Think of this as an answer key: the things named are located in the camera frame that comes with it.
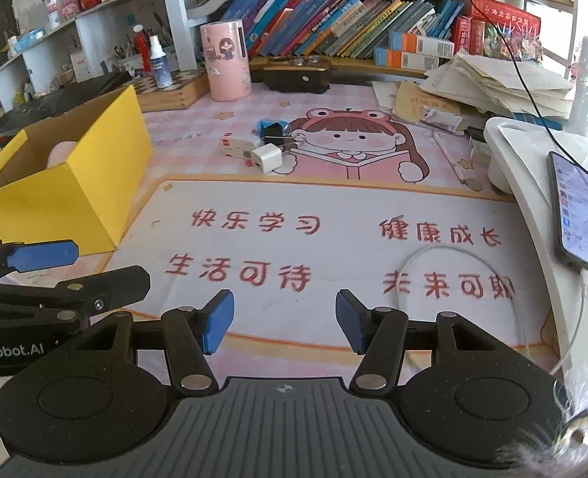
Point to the pink cartoon canister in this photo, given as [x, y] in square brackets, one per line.
[224, 59]

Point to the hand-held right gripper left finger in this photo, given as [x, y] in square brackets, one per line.
[219, 319]

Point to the phone on charger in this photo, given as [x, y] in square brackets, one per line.
[580, 214]

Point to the row of upright books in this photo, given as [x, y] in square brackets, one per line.
[333, 20]

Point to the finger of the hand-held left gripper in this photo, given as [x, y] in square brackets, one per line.
[104, 284]
[42, 255]

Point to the stack of papers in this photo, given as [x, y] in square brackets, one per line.
[503, 84]

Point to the white plastic bottle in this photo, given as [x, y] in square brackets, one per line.
[53, 7]

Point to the yellow cardboard box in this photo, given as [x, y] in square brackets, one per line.
[75, 194]

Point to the checkered wooden box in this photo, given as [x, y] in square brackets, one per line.
[174, 94]

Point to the small red and white box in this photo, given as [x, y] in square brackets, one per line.
[236, 145]

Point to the orange and white boxes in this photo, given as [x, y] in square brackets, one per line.
[413, 50]

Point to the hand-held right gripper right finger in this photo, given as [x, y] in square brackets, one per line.
[351, 319]

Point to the black electronic keyboard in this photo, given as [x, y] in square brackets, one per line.
[75, 92]

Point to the white phone stand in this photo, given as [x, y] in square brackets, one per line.
[522, 169]

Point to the white charger plug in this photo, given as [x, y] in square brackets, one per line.
[266, 158]

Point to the white desktop shelf unit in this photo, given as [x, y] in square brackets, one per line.
[90, 35]

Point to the white pen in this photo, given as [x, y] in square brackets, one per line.
[450, 157]

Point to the blue tissue pack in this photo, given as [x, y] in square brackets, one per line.
[30, 41]

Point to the white spray bottle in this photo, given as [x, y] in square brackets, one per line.
[158, 67]

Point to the blue binder clip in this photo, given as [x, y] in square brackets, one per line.
[274, 128]

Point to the red printed gift box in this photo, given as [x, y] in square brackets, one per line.
[503, 30]

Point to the pink plush toy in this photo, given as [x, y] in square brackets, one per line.
[61, 153]

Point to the white frame bookshelf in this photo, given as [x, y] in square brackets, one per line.
[174, 10]

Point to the cartoon printed desk mat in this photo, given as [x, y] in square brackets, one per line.
[284, 239]

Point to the red round pot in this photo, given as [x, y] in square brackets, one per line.
[89, 0]

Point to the pink checked cloth desktop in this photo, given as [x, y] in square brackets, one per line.
[184, 124]

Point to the black brown stapler device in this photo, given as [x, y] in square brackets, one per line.
[289, 75]

